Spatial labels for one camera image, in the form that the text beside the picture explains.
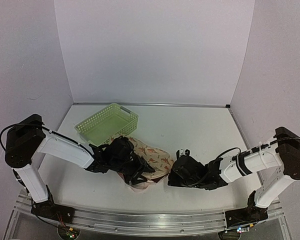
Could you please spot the pink bra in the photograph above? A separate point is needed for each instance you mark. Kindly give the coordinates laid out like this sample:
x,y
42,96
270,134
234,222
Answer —
x,y
142,187

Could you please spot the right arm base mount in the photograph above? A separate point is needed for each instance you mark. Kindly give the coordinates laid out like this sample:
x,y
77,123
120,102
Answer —
x,y
251,214

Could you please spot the patterned beige laundry bag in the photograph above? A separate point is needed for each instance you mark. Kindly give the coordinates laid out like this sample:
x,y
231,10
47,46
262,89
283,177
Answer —
x,y
157,158

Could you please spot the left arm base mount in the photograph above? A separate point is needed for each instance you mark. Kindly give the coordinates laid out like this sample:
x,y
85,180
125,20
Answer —
x,y
48,209

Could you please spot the dark red bra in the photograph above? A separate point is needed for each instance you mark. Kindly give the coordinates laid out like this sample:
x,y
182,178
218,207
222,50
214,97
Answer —
x,y
154,180

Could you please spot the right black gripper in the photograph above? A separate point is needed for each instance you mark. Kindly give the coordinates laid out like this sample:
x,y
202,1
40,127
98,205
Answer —
x,y
173,180

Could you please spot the aluminium front rail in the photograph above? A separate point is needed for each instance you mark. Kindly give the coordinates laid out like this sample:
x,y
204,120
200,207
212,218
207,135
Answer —
x,y
169,224

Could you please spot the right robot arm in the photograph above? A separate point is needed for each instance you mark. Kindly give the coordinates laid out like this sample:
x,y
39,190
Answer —
x,y
281,152

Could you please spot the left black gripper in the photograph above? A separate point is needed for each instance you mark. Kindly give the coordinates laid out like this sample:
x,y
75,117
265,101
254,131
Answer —
x,y
142,166

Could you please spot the green plastic basket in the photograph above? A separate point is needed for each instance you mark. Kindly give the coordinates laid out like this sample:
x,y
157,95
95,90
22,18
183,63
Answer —
x,y
113,119

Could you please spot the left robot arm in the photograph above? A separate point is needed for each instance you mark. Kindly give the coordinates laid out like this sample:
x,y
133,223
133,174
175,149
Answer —
x,y
22,141

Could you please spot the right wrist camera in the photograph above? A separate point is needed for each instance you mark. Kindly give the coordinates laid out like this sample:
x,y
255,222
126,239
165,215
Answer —
x,y
182,152

